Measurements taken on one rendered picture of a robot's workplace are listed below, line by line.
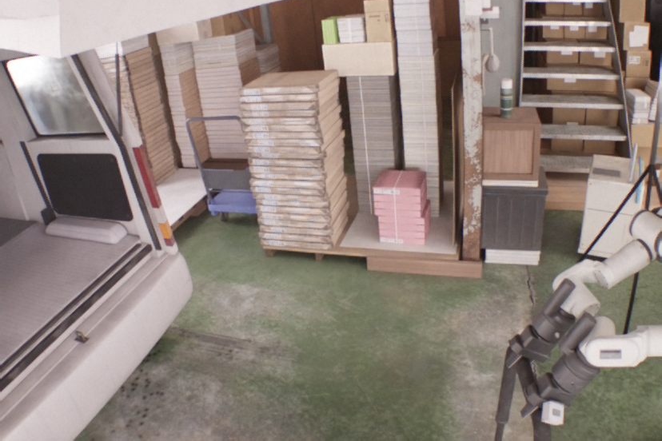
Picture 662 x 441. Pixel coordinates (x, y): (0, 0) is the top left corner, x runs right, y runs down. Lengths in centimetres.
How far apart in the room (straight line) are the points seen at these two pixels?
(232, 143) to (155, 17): 412
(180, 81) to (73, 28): 403
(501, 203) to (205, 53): 292
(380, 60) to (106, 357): 219
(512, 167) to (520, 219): 32
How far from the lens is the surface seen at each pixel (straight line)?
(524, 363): 134
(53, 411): 193
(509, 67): 347
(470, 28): 252
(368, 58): 308
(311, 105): 273
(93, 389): 203
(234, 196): 376
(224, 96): 461
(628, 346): 111
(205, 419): 233
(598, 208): 301
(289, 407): 228
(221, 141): 478
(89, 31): 56
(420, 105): 309
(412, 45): 302
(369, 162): 327
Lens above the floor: 170
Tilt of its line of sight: 24 degrees down
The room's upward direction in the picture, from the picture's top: 7 degrees counter-clockwise
